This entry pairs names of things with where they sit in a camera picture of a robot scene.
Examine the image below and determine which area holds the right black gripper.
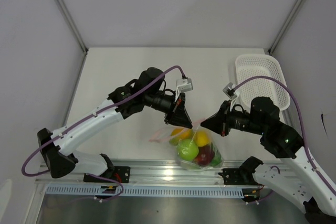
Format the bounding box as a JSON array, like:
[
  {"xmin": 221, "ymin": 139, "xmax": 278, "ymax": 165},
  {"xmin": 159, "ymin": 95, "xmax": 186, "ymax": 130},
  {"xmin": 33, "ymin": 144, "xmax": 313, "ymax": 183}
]
[{"xmin": 201, "ymin": 99, "xmax": 266, "ymax": 136}]

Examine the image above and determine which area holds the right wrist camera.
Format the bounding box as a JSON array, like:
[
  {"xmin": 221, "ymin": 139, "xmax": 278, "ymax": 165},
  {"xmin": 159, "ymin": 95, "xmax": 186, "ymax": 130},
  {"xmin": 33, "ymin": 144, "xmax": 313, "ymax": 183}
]
[{"xmin": 223, "ymin": 82, "xmax": 240, "ymax": 105}]

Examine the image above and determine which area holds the green toy cabbage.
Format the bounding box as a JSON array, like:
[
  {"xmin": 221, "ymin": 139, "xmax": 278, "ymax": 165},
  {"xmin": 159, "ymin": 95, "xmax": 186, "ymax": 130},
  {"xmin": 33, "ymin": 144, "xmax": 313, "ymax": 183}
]
[{"xmin": 210, "ymin": 149, "xmax": 222, "ymax": 167}]

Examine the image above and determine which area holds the aluminium mounting rail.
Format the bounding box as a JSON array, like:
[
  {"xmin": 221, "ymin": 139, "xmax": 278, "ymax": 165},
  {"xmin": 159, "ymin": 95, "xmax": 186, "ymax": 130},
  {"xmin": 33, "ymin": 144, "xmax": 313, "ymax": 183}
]
[{"xmin": 34, "ymin": 159, "xmax": 289, "ymax": 189}]

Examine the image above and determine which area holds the green toy apple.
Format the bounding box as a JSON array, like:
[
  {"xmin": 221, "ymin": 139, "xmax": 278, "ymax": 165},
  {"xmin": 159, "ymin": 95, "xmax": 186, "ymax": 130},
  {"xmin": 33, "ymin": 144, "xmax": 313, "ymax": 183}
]
[{"xmin": 177, "ymin": 138, "xmax": 198, "ymax": 162}]

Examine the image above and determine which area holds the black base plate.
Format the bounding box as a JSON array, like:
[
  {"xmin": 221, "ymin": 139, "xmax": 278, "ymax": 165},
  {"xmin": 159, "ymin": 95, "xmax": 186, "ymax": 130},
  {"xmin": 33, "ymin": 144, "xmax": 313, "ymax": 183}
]
[
  {"xmin": 83, "ymin": 166, "xmax": 131, "ymax": 183},
  {"xmin": 218, "ymin": 168, "xmax": 250, "ymax": 185}
]

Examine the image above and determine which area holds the purple cable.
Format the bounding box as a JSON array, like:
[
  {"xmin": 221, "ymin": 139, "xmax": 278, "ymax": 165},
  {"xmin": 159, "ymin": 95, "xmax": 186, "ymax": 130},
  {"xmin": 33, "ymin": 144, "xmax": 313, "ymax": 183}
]
[
  {"xmin": 232, "ymin": 76, "xmax": 336, "ymax": 196},
  {"xmin": 21, "ymin": 65, "xmax": 186, "ymax": 177}
]

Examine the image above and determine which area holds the yellow toy lemon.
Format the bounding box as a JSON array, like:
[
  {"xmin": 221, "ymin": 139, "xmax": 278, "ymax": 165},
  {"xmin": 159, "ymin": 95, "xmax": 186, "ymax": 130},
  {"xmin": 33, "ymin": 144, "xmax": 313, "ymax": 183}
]
[{"xmin": 193, "ymin": 130, "xmax": 212, "ymax": 147}]

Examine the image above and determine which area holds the clear pink-dotted zip bag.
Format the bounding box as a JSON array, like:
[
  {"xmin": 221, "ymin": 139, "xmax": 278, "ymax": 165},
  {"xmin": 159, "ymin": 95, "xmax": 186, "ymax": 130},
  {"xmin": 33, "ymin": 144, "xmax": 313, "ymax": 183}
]
[{"xmin": 149, "ymin": 125, "xmax": 223, "ymax": 170}]

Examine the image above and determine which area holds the orange yellow toy mango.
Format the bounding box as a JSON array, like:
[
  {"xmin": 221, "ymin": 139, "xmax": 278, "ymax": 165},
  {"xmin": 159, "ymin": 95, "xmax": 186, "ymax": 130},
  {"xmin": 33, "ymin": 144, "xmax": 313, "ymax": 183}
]
[{"xmin": 169, "ymin": 128, "xmax": 193, "ymax": 146}]

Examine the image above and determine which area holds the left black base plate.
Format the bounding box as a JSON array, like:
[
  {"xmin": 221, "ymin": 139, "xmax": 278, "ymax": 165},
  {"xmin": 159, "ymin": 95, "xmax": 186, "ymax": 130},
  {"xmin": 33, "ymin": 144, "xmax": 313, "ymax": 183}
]
[{"xmin": 83, "ymin": 166, "xmax": 131, "ymax": 183}]

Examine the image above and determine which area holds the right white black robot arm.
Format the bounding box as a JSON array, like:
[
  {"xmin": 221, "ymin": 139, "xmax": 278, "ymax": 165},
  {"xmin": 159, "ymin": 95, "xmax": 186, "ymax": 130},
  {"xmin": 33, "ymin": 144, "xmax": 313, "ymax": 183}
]
[{"xmin": 201, "ymin": 97, "xmax": 335, "ymax": 223}]

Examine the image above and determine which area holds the white slotted cable duct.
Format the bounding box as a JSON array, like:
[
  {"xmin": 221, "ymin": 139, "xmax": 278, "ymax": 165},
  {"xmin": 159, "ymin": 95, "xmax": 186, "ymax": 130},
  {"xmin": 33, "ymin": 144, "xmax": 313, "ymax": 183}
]
[{"xmin": 46, "ymin": 185, "xmax": 244, "ymax": 199}]

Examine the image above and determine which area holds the white plastic basket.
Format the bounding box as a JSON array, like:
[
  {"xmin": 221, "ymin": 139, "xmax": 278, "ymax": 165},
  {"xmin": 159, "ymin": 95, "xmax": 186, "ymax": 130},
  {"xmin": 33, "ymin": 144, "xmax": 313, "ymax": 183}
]
[{"xmin": 235, "ymin": 54, "xmax": 290, "ymax": 111}]

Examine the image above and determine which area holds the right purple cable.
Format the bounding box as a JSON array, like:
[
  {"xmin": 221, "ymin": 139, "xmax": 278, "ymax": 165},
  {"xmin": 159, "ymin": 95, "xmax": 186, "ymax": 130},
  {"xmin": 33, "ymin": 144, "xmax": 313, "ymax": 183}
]
[{"xmin": 232, "ymin": 76, "xmax": 336, "ymax": 196}]

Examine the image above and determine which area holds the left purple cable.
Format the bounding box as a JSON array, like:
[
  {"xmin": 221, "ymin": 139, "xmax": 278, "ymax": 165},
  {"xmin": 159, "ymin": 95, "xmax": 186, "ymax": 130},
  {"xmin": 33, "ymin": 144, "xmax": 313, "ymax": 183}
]
[{"xmin": 21, "ymin": 65, "xmax": 186, "ymax": 177}]

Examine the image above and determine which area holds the right aluminium frame post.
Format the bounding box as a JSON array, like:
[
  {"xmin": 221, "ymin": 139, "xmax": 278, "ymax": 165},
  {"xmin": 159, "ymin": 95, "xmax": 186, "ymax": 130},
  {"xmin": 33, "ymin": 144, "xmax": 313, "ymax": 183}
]
[{"xmin": 265, "ymin": 0, "xmax": 306, "ymax": 56}]

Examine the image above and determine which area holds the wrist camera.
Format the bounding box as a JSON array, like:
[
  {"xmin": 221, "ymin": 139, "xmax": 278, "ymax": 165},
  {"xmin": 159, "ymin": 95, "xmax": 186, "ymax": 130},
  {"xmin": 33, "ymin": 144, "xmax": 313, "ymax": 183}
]
[
  {"xmin": 175, "ymin": 78, "xmax": 193, "ymax": 100},
  {"xmin": 223, "ymin": 82, "xmax": 240, "ymax": 105}
]

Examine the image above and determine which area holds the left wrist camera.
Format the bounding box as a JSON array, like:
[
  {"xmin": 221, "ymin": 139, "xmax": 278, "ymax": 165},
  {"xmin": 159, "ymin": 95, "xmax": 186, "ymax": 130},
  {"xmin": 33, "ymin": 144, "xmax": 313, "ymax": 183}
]
[{"xmin": 175, "ymin": 78, "xmax": 193, "ymax": 100}]

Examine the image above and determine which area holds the aluminium frame post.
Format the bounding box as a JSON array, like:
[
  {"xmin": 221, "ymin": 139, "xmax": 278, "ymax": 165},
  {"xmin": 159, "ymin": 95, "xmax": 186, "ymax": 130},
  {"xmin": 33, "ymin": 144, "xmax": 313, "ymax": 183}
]
[
  {"xmin": 39, "ymin": 0, "xmax": 88, "ymax": 53},
  {"xmin": 265, "ymin": 0, "xmax": 306, "ymax": 56}
]

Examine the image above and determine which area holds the red toy apple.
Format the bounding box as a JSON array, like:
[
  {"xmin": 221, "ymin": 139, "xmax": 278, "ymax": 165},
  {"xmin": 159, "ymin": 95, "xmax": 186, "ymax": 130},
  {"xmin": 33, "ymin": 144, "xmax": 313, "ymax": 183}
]
[{"xmin": 194, "ymin": 145, "xmax": 215, "ymax": 166}]

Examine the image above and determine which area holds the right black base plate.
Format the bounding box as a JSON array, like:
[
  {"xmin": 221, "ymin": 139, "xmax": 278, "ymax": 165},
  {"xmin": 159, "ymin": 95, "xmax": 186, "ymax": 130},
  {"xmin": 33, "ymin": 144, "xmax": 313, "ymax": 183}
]
[{"xmin": 218, "ymin": 168, "xmax": 250, "ymax": 185}]

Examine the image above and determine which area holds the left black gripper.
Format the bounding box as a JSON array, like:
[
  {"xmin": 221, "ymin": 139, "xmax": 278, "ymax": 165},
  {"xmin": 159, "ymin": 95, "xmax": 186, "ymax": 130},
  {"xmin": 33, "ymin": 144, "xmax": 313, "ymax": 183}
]
[{"xmin": 144, "ymin": 90, "xmax": 192, "ymax": 129}]

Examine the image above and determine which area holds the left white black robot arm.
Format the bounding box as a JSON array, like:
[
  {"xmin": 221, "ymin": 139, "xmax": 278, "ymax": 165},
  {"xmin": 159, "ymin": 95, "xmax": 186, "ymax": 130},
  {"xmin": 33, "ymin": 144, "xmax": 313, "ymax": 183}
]
[{"xmin": 37, "ymin": 67, "xmax": 193, "ymax": 182}]

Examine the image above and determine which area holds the left aluminium frame post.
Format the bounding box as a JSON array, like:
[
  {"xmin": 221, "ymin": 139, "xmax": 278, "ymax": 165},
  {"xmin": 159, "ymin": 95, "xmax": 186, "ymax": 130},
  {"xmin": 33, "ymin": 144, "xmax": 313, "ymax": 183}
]
[{"xmin": 39, "ymin": 0, "xmax": 88, "ymax": 53}]

